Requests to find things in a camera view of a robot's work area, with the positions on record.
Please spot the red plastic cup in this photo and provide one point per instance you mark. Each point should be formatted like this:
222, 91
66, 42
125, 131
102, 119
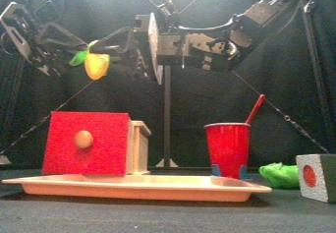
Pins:
226, 148

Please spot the green toy corn husk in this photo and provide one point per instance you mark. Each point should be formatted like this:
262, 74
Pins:
78, 58

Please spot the pink plastic tray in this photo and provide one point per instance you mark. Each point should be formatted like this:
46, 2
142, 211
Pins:
130, 191

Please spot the yellow toy corn cob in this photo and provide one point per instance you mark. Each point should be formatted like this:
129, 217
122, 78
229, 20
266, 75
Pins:
96, 66

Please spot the red straw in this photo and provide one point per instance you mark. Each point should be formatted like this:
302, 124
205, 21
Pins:
256, 109

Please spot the thin metal frame post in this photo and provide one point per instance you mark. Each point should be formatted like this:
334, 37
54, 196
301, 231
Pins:
166, 112

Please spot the light wooden drawer box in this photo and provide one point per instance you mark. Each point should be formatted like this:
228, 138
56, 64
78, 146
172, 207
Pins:
140, 145

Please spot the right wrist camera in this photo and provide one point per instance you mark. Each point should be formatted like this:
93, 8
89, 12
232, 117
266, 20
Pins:
168, 7

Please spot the crumpled green toy leaf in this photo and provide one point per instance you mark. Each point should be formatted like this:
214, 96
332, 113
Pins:
280, 176

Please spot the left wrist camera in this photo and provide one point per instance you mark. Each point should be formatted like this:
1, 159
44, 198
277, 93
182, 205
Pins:
42, 7

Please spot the grey block with red dot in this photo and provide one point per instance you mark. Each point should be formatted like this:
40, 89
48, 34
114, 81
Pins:
318, 164

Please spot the blue cup holder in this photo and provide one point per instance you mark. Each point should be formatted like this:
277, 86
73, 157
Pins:
216, 170

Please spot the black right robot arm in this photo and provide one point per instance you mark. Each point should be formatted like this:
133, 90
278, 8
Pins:
257, 14

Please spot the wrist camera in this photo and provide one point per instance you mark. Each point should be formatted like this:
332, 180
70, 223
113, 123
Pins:
42, 7
168, 7

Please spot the red drawer with wooden knob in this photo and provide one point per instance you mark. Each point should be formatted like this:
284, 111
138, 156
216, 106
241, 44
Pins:
104, 151

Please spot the grey frame corner bracket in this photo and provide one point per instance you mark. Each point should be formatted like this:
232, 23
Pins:
2, 160

